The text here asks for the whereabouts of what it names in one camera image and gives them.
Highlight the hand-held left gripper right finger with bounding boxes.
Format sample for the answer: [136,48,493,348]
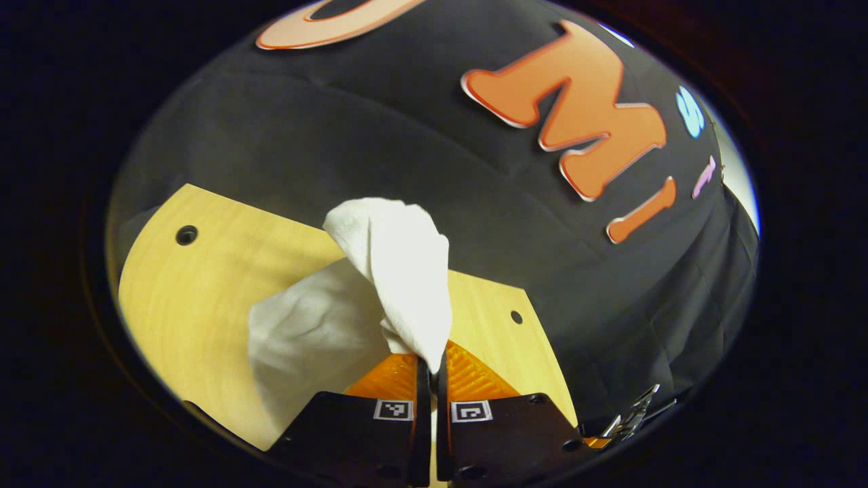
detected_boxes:
[436,340,599,486]

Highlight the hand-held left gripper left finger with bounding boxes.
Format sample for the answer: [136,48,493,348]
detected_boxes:
[268,352,433,487]

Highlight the white jeans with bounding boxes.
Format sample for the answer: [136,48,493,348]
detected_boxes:
[248,197,454,434]

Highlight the black backdrop cloth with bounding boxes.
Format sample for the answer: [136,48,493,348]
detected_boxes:
[107,0,760,438]

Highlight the silver metal bracket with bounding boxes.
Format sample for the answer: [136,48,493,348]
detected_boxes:
[599,383,679,443]

